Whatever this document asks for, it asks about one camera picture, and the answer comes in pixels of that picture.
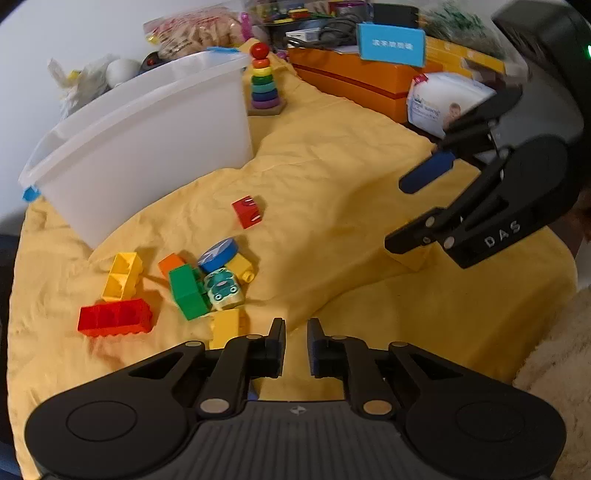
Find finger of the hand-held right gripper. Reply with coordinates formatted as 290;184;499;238
399;88;522;195
385;150;515;256

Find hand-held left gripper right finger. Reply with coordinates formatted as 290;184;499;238
307;318;467;421

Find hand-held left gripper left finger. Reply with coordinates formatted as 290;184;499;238
124;318;287;421

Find orange building block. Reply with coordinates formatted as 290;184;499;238
158;253;188;278

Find white plastic storage bin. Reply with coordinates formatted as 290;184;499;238
18;46;254;250

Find yellow cloth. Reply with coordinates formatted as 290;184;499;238
7;51;578;480

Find white baby wipes pack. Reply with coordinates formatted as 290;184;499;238
406;71;497;139

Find teal toy car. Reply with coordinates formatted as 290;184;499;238
203;268;245;312

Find green building block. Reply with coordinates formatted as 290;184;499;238
168;265;212;321

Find blue round toy disc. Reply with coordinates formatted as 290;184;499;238
198;237;238;274

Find orange box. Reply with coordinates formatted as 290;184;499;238
287;46;462;124

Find yellow box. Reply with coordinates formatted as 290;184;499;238
425;36;506;79

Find blue box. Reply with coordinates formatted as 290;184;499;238
357;22;426;66

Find small red building block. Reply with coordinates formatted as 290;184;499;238
231;196;266;230

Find green patterned packet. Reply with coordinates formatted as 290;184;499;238
420;0;497;47

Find black box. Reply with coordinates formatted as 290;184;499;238
372;4;419;27

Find long red building block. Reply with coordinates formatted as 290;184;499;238
78;299;154;340

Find long yellow building block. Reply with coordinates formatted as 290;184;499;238
102;251;144;303

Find beige fluffy blanket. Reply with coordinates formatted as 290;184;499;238
512;286;591;480

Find small white box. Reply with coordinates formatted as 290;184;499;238
286;28;320;45

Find clear box of toys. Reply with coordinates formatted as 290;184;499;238
254;0;333;24

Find clear snack bag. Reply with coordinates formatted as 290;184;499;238
143;11;254;61

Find white egg-shaped toy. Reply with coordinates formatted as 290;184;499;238
106;58;140;88

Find white plastic bag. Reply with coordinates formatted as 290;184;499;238
46;54;116;116

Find grey cable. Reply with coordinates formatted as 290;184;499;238
288;14;361;49

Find rainbow ring stacker toy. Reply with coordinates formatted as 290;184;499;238
247;41;288;116

